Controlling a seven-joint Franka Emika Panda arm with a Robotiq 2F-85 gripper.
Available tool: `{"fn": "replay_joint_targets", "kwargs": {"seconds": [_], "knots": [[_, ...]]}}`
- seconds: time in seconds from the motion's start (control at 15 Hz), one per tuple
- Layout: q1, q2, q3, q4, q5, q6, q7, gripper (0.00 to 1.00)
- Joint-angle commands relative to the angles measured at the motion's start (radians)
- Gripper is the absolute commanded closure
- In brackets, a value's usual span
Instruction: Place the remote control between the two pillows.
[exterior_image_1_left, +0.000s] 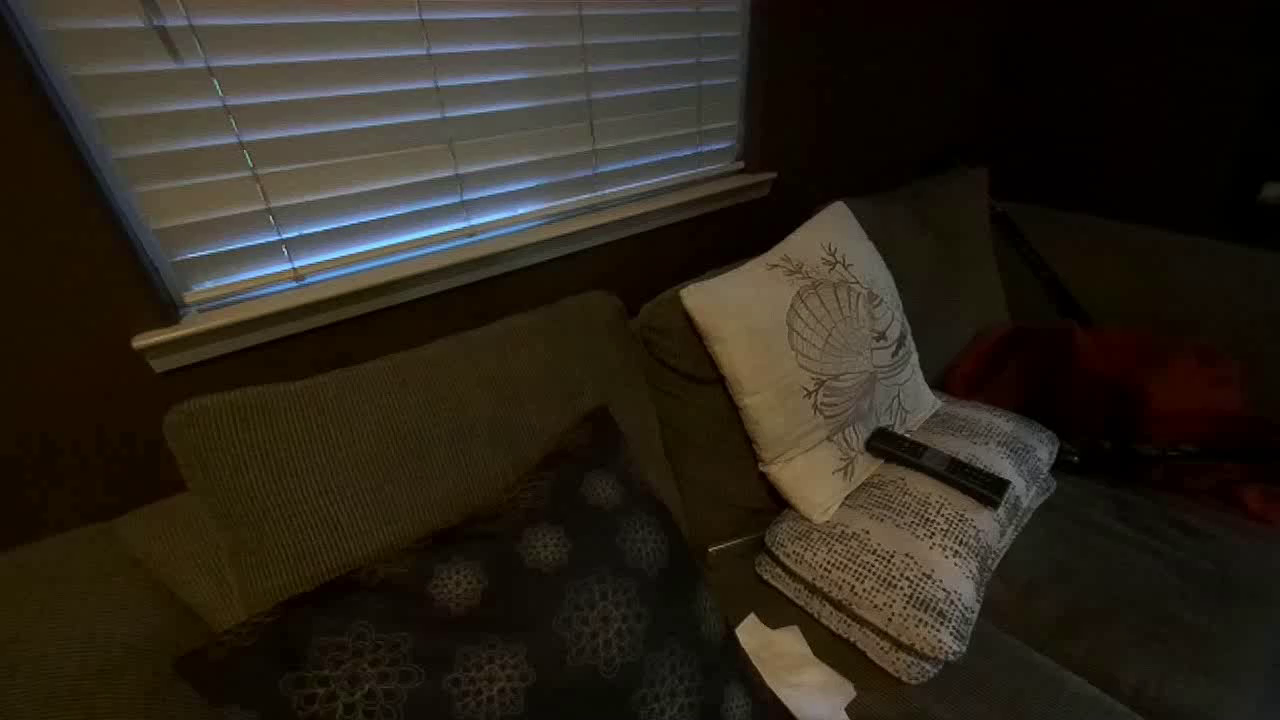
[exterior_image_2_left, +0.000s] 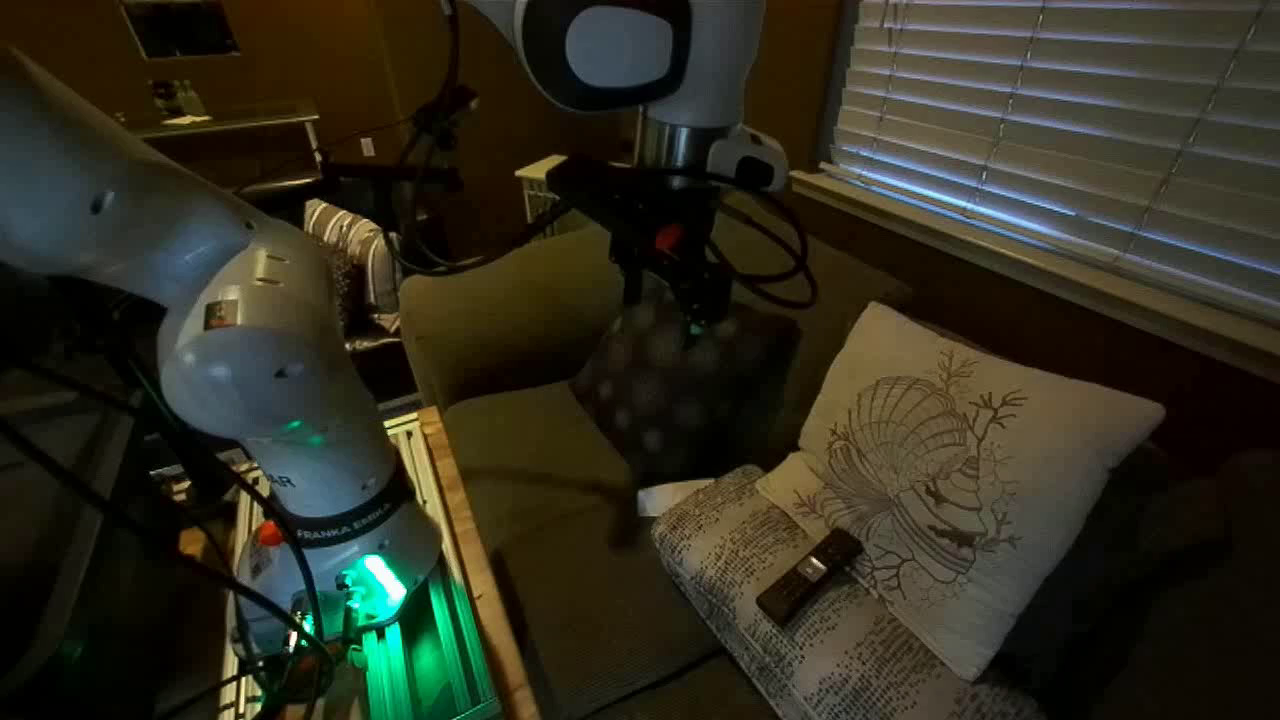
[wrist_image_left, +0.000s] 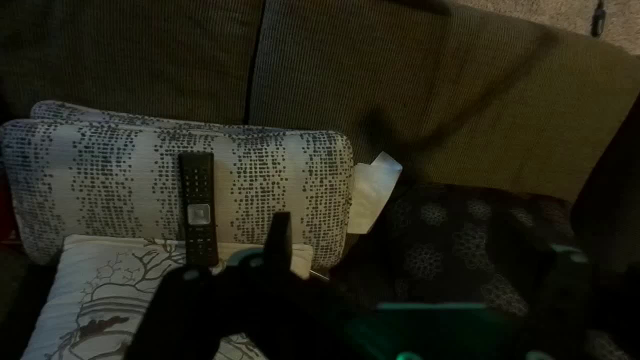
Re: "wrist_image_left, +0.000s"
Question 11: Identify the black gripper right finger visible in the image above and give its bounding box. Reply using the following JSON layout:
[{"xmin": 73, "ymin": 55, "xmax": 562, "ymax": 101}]
[{"xmin": 527, "ymin": 241, "xmax": 610, "ymax": 360}]

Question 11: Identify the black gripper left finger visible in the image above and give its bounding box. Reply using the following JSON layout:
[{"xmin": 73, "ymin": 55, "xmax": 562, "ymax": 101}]
[{"xmin": 127, "ymin": 209, "xmax": 349, "ymax": 360}]

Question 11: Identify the black remote control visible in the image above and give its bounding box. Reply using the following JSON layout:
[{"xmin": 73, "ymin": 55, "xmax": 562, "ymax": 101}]
[{"xmin": 176, "ymin": 149, "xmax": 220, "ymax": 268}]

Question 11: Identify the white pillow with line drawing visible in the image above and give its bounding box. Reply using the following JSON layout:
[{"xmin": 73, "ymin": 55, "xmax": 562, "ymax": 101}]
[{"xmin": 23, "ymin": 234, "xmax": 316, "ymax": 360}]

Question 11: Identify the dark pillow with pale circles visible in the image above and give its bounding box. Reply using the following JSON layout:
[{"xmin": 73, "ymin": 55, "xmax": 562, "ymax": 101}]
[{"xmin": 346, "ymin": 178, "xmax": 640, "ymax": 360}]

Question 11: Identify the large white black-dotted pillow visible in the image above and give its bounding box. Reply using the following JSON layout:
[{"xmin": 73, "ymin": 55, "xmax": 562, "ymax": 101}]
[{"xmin": 0, "ymin": 118, "xmax": 356, "ymax": 271}]

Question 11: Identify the brown fabric sofa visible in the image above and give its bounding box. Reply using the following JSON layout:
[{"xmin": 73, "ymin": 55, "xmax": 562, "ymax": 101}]
[{"xmin": 425, "ymin": 4, "xmax": 640, "ymax": 205}]

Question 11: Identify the white paper piece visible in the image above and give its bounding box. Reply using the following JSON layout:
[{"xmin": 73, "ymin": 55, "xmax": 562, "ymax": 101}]
[{"xmin": 349, "ymin": 149, "xmax": 404, "ymax": 235}]

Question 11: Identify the small black object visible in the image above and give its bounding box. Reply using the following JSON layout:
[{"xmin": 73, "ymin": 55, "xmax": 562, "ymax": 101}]
[{"xmin": 588, "ymin": 0, "xmax": 610, "ymax": 39}]

